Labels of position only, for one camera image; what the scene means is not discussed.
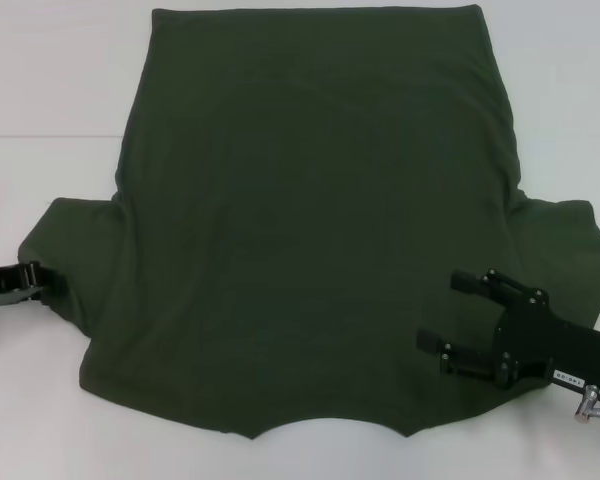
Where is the silver right wrist connector plug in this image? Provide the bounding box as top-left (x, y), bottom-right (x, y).
top-left (572, 382), bottom-right (600, 419)

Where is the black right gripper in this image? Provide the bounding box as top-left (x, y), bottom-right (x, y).
top-left (415, 268), bottom-right (600, 402)

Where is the dark green t-shirt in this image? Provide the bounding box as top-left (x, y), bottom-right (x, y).
top-left (0, 3), bottom-right (600, 441)

